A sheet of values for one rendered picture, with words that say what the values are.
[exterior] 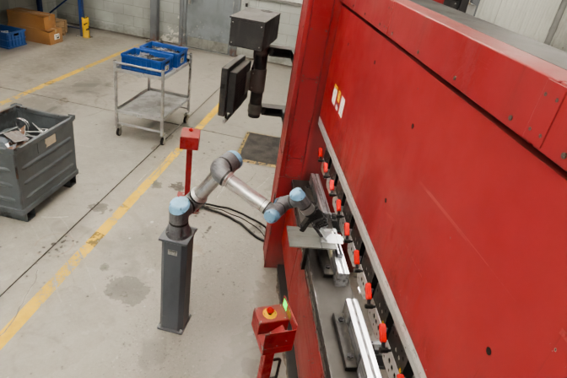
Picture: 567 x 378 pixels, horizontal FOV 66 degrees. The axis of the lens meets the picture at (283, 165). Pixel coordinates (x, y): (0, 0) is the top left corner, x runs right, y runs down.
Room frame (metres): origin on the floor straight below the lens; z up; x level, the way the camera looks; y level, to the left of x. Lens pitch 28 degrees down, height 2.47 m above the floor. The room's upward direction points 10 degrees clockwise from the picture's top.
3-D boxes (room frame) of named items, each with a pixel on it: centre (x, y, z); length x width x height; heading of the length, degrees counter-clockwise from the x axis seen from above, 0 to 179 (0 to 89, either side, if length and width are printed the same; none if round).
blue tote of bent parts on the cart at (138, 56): (4.94, 1.78, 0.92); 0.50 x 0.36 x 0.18; 85
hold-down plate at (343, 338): (1.41, -0.41, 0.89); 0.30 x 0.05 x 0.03; 9
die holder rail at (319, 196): (2.56, -0.28, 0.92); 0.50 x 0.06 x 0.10; 9
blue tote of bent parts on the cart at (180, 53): (5.36, 1.72, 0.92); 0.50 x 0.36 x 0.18; 85
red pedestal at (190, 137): (3.48, 0.86, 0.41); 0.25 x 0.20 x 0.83; 99
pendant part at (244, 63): (3.14, 0.45, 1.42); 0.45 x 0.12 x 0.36; 173
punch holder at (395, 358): (1.05, -0.52, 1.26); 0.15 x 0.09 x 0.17; 9
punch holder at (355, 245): (1.64, -0.42, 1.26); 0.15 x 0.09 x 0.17; 9
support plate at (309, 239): (1.99, -0.22, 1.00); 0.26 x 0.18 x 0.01; 99
